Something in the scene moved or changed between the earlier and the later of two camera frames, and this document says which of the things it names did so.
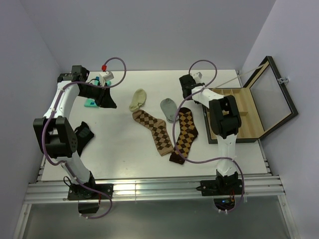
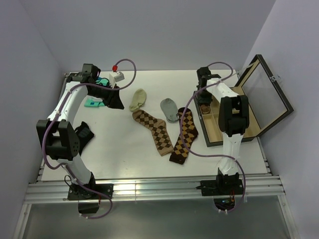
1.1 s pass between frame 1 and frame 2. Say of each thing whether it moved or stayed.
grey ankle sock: stayed
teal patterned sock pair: stayed
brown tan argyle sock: stayed
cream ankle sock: stayed
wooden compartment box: moved
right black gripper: moved
